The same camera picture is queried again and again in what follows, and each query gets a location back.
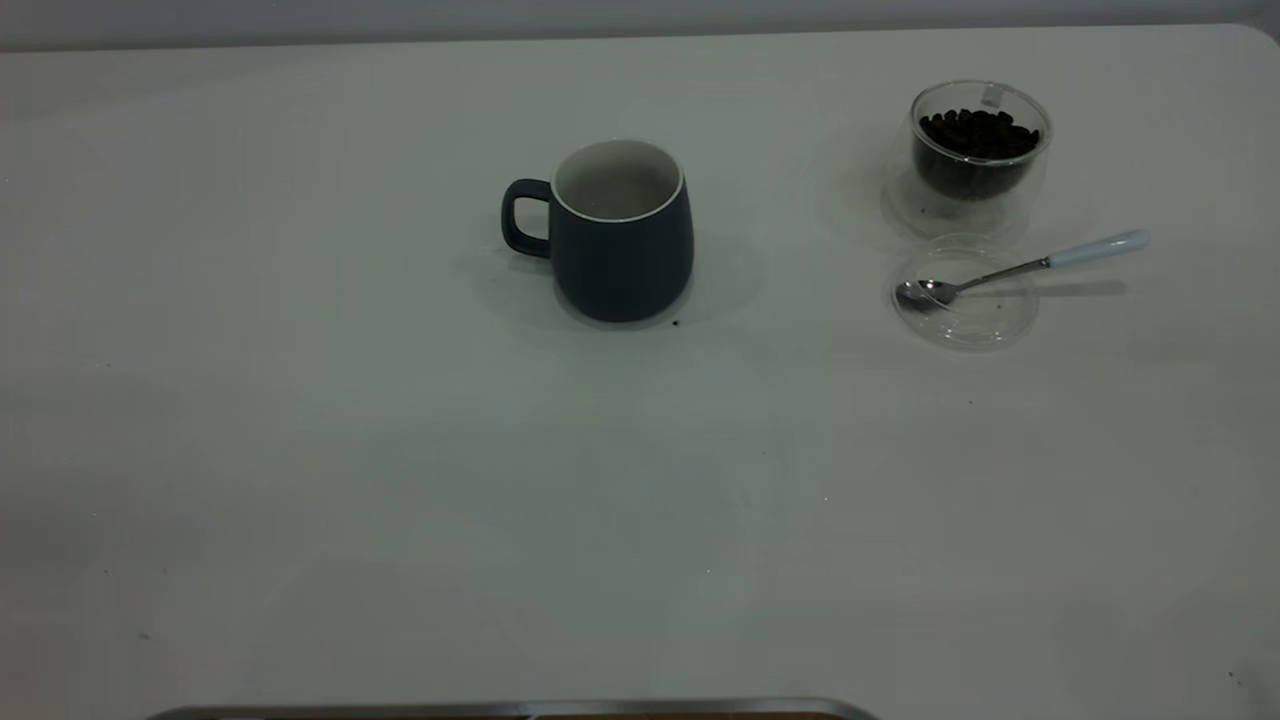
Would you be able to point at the dark grey ceramic mug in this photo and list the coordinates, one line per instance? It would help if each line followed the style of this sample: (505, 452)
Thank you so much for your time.
(620, 270)

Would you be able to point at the clear round glass lid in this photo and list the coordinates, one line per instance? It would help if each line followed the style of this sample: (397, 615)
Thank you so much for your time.
(985, 325)

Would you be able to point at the roasted coffee beans pile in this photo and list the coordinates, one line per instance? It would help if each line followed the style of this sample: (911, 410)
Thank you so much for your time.
(975, 140)

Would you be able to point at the clear double-wall glass jar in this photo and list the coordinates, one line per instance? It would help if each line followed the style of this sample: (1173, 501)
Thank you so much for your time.
(935, 215)

